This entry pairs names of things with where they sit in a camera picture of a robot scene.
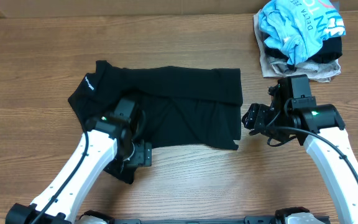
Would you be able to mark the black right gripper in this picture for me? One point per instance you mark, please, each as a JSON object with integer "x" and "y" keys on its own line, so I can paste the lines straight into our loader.
{"x": 256, "y": 118}

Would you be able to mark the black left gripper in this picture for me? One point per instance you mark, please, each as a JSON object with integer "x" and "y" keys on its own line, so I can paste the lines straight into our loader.
{"x": 142, "y": 154}

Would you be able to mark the black t-shirt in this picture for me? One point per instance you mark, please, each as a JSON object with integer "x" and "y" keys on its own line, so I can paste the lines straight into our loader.
{"x": 179, "y": 105}

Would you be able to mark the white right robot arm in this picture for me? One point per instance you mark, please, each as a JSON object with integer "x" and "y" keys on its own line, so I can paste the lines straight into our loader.
{"x": 321, "y": 131}

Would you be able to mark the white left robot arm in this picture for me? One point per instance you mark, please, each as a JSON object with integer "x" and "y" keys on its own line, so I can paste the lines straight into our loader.
{"x": 110, "y": 143}

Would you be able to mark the beige folded garment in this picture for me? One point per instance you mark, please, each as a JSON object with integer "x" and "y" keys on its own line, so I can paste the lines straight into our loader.
{"x": 276, "y": 68}

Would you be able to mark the black folded garment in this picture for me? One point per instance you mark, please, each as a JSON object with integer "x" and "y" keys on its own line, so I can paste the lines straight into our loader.
{"x": 331, "y": 50}

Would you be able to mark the light blue printed t-shirt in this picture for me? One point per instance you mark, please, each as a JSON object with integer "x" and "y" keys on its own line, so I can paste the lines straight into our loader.
{"x": 298, "y": 28}

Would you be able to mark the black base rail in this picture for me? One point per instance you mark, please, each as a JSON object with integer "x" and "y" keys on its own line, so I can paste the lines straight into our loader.
{"x": 302, "y": 215}

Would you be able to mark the cardboard back wall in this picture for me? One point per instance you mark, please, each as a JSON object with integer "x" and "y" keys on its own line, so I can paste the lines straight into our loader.
{"x": 73, "y": 8}

